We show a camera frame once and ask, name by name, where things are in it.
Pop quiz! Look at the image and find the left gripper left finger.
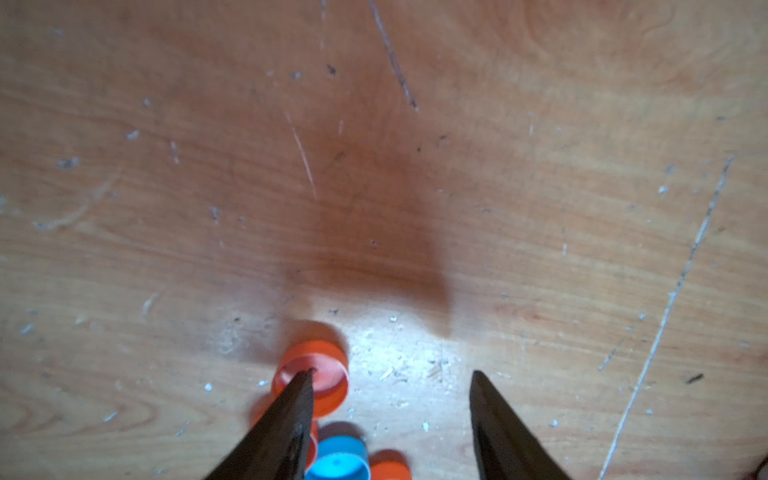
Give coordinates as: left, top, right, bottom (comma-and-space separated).
207, 370, 314, 480

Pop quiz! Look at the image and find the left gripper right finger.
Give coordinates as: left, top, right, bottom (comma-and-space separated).
469, 370, 570, 480

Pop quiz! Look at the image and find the red stamp cap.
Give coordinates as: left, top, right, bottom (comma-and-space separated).
249, 394, 319, 472
370, 461, 412, 480
271, 340, 349, 419

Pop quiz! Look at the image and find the blue stamp cap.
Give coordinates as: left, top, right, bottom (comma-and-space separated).
305, 435, 371, 480

